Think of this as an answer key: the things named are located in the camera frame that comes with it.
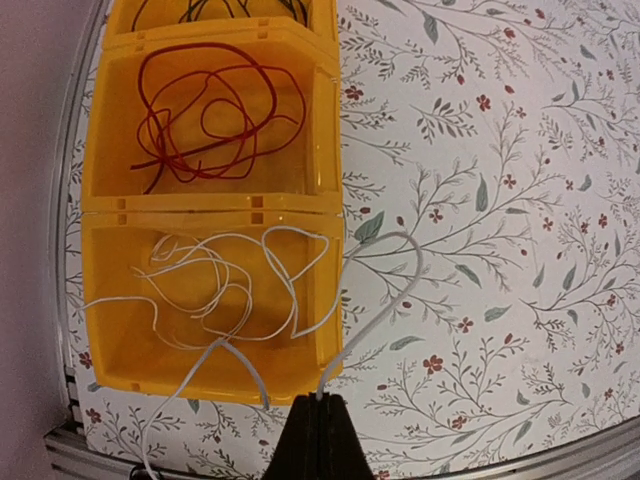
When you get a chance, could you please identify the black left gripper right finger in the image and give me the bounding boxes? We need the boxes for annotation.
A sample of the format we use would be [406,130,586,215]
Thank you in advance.
[317,394,375,480]

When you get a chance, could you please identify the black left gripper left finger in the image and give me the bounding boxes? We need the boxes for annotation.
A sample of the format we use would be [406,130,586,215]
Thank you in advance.
[262,394,318,480]

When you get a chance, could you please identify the red thin cable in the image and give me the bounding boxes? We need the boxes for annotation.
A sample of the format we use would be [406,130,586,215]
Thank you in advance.
[129,42,309,194]

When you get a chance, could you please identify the black thin cable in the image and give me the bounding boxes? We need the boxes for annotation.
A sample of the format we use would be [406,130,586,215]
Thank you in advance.
[130,0,309,26]

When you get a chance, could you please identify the yellow near bin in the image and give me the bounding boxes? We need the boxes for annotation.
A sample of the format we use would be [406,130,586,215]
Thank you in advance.
[82,211,344,405]

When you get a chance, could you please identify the yellow bin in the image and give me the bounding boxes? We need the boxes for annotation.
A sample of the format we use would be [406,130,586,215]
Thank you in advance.
[82,211,344,405]
[82,19,342,215]
[106,1,338,43]

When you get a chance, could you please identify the floral patterned table mat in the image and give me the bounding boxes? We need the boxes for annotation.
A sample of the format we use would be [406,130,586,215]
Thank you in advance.
[56,1,639,479]

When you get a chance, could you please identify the yellow middle bin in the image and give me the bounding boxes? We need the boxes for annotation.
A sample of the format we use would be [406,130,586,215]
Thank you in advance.
[82,19,342,215]

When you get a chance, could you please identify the yellow far bin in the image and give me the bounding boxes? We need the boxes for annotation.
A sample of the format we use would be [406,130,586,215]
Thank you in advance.
[106,1,338,43]

